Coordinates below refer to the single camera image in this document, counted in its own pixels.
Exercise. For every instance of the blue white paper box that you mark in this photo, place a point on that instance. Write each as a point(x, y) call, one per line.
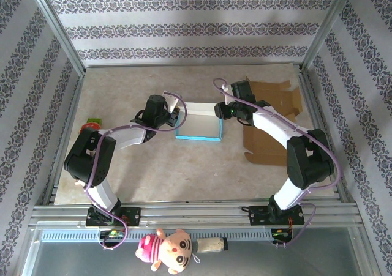
point(199, 126)

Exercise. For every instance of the brown cardboard box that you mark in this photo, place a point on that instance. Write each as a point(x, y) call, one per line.
point(263, 147)

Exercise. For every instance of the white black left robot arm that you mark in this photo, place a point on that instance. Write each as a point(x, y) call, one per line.
point(128, 136)

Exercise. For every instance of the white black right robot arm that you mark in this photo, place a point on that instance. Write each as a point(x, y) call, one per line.
point(275, 129)

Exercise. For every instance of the small green packet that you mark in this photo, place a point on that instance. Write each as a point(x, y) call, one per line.
point(93, 120)

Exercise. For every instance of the red round tin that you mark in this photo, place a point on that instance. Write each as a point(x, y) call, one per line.
point(90, 126)

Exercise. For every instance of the small circuit board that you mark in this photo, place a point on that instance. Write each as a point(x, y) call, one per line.
point(111, 233)
point(280, 233)

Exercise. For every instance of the beige cylinder black cap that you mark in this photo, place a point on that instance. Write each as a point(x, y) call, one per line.
point(209, 245)

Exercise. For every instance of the pink plush doll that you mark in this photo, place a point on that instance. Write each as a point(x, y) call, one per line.
point(167, 251)

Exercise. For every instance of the aluminium side rail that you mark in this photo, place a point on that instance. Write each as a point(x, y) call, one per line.
point(309, 98)
point(76, 100)

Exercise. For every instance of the aluminium mounting rail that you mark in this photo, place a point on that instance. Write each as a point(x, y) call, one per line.
point(199, 214)

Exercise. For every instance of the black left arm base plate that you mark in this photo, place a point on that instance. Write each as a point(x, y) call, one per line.
point(133, 216)

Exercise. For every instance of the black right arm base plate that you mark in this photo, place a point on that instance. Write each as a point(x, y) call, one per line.
point(257, 216)

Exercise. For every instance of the aluminium frame post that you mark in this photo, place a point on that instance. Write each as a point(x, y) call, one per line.
point(324, 28)
point(55, 28)

